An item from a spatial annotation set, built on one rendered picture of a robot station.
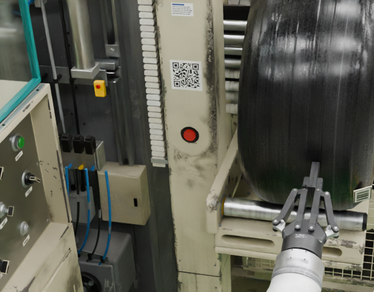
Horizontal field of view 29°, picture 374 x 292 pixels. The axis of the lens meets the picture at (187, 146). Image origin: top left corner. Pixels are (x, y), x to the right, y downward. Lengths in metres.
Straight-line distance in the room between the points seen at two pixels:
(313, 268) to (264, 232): 0.46
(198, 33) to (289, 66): 0.27
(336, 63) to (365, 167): 0.23
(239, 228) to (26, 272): 0.51
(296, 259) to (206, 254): 0.68
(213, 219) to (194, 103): 0.28
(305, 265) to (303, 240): 0.06
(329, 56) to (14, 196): 0.72
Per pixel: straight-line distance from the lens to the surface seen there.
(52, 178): 1.72
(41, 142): 1.68
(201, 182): 1.83
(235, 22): 2.06
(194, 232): 1.93
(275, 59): 1.47
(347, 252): 1.76
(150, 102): 1.77
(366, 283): 2.48
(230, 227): 1.78
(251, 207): 1.75
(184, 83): 1.70
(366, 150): 1.51
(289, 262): 1.31
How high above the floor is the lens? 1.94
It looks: 31 degrees down
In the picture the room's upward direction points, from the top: 4 degrees counter-clockwise
